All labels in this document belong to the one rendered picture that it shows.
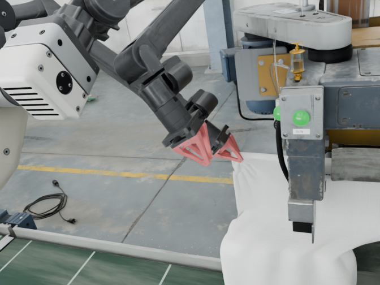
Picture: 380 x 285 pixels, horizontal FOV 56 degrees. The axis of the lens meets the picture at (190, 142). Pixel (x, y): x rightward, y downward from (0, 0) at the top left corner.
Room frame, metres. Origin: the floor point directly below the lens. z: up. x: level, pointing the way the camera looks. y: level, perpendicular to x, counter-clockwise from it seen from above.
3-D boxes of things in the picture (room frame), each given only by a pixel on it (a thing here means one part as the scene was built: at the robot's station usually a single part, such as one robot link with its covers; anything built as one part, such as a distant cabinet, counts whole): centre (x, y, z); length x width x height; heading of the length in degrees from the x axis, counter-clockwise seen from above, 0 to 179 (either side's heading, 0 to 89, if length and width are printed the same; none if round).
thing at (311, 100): (0.61, -0.22, 1.28); 0.08 x 0.05 x 0.09; 65
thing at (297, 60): (0.67, -0.23, 1.37); 0.03 x 0.02 x 0.03; 65
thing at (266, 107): (1.15, -0.29, 1.21); 0.15 x 0.15 x 0.25
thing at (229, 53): (1.14, -0.19, 1.25); 0.10 x 0.08 x 0.12; 0
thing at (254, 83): (1.04, -0.32, 1.23); 0.28 x 0.07 x 0.16; 65
